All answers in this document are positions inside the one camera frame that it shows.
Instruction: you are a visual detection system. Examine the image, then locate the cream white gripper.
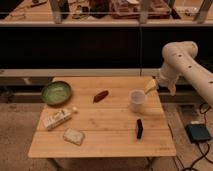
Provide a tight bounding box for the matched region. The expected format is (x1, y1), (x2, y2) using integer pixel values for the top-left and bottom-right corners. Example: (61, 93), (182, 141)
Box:
(145, 68), (176, 95)

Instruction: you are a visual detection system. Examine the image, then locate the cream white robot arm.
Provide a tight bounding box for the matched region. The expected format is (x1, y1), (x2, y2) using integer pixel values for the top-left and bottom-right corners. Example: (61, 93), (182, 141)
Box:
(155, 41), (213, 108)

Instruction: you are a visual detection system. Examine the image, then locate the translucent white plastic cup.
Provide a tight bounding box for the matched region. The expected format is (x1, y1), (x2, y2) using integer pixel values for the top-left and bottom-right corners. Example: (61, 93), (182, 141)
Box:
(129, 90), (146, 113)

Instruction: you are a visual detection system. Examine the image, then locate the black foot pedal box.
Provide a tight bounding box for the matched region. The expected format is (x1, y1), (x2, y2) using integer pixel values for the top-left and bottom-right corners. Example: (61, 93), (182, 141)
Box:
(185, 124), (212, 143)

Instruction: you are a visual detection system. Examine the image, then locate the wooden table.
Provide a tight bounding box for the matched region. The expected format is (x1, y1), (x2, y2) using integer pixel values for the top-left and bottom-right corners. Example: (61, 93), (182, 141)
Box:
(27, 76), (177, 171)

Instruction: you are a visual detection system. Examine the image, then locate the brown sausage-shaped object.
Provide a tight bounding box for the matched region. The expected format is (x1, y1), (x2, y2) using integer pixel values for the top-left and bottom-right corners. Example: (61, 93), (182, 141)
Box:
(93, 90), (109, 103)

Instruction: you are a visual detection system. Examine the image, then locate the red tray on shelf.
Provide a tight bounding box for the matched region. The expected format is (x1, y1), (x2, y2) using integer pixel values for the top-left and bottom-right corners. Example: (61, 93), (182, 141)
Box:
(110, 0), (171, 19)

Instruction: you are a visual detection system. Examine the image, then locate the green ceramic bowl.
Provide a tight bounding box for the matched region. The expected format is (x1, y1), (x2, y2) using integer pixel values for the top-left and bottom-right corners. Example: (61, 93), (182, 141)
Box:
(41, 81), (72, 106)

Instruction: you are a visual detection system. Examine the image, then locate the white printed carton box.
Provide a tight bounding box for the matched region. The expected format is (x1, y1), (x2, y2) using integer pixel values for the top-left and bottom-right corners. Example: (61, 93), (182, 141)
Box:
(43, 109), (72, 131)

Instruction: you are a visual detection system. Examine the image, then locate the black floor cable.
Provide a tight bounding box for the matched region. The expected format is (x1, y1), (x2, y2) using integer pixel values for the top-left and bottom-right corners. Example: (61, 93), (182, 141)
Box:
(173, 101), (213, 171)

